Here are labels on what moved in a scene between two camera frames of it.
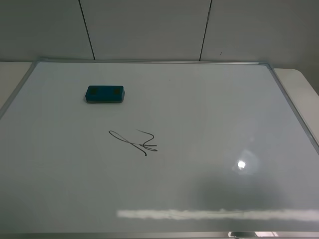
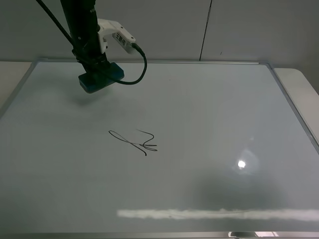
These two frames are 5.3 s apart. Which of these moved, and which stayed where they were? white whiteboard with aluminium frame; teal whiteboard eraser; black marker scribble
Moved: teal whiteboard eraser
Stayed: white whiteboard with aluminium frame; black marker scribble
